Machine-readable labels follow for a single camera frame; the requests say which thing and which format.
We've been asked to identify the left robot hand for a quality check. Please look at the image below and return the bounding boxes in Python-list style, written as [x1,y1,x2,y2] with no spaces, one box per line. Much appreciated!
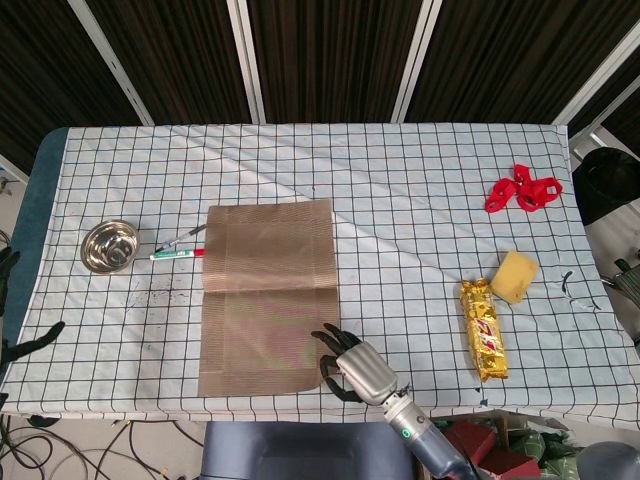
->
[0,247,67,401]

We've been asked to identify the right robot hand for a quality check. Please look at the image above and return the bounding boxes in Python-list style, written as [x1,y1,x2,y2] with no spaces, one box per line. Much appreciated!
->
[310,323,400,407]

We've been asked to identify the metal bowl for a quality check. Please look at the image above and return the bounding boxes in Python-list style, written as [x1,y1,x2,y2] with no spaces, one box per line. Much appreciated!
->
[79,218,141,275]

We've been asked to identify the brown woven placemat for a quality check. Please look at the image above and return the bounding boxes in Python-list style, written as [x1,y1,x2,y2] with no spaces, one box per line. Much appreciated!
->
[197,198,343,399]

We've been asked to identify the grey-blue robot torso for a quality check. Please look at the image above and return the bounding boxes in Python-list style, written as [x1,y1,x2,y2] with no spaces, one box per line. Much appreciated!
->
[201,419,419,480]

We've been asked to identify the gold snack packet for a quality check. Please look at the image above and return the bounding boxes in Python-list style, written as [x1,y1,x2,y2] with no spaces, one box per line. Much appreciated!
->
[459,278,511,385]

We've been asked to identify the large red box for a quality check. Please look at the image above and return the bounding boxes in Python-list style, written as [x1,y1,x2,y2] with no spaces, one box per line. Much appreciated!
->
[444,420,498,466]

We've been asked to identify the teal padded table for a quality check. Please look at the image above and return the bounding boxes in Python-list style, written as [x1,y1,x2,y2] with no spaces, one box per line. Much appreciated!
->
[0,127,69,386]

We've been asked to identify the white marker red cap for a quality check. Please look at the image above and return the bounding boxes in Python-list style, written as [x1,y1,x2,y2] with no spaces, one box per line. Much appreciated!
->
[149,248,207,261]

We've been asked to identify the small red box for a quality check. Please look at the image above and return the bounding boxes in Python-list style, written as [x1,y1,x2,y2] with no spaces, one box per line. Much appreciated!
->
[477,447,542,480]

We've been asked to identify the yellow sponge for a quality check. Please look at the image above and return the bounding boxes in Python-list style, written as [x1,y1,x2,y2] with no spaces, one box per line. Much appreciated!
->
[488,249,540,305]

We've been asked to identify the thin black pen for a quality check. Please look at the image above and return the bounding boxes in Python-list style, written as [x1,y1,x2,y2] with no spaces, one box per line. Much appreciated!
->
[154,224,209,252]

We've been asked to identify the white checked tablecloth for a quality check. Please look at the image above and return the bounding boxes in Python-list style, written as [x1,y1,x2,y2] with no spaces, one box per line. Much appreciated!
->
[0,122,626,421]

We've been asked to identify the green patterned cloth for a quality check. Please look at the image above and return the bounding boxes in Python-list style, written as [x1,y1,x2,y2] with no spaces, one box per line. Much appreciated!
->
[507,424,586,480]

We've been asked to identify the black trash bin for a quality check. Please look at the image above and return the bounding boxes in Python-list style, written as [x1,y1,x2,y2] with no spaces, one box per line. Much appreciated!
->
[571,147,640,226]

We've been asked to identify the black floor cable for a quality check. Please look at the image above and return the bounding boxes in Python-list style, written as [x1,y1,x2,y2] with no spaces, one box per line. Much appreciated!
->
[124,421,141,480]

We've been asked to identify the red plastic chain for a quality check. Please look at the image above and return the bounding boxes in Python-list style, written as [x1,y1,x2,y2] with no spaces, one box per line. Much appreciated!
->
[483,163,565,215]

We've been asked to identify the white partition post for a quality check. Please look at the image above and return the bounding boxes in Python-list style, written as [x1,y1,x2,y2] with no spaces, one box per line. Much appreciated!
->
[551,22,640,126]
[391,0,444,124]
[226,0,266,124]
[67,0,155,126]

